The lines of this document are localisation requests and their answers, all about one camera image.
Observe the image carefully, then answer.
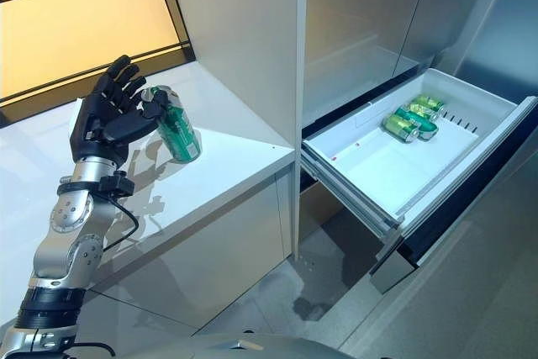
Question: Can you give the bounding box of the light green drink can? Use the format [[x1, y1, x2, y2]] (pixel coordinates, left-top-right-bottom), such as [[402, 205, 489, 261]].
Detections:
[[381, 114, 419, 143], [409, 96, 446, 121]]

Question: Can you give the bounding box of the white counter cabinet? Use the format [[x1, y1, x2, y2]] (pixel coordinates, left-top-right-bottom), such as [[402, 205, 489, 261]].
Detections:
[[0, 60, 302, 359]]

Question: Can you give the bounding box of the grey drawer slide rail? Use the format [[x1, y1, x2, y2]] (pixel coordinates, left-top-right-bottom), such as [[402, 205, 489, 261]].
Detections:
[[301, 151, 405, 253]]

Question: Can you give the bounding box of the white fridge drawer bin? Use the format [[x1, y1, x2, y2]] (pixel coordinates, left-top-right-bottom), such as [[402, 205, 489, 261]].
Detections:
[[302, 67, 531, 225]]

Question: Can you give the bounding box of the tall white cabinet panel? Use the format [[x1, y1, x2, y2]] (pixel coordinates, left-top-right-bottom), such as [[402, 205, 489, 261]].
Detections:
[[161, 0, 310, 263]]

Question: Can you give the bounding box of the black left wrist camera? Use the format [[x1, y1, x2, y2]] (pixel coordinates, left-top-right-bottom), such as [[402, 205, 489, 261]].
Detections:
[[57, 172, 135, 197]]

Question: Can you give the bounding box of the stainless fridge drawer front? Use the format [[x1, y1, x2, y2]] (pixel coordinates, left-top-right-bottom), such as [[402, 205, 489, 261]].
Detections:
[[369, 96, 538, 335]]

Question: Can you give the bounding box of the stainless steel fridge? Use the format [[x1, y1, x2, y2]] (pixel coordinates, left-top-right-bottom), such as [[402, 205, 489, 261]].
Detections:
[[304, 0, 538, 124]]

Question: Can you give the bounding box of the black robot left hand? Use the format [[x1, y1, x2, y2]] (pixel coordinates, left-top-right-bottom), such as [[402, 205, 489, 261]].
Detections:
[[69, 55, 171, 166]]

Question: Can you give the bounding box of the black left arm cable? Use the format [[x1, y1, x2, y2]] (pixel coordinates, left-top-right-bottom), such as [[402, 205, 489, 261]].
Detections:
[[73, 193, 140, 356]]

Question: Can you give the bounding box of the backlit panel with dark frame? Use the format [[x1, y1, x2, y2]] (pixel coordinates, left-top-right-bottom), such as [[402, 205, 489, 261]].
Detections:
[[0, 0, 197, 127]]

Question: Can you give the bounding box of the grey robot torso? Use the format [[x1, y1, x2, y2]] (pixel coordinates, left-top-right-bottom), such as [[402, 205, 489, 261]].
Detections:
[[138, 331, 354, 359]]

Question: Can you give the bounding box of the dark green drink can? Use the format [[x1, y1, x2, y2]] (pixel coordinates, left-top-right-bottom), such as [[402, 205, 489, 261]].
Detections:
[[140, 85, 203, 162], [393, 107, 439, 140]]

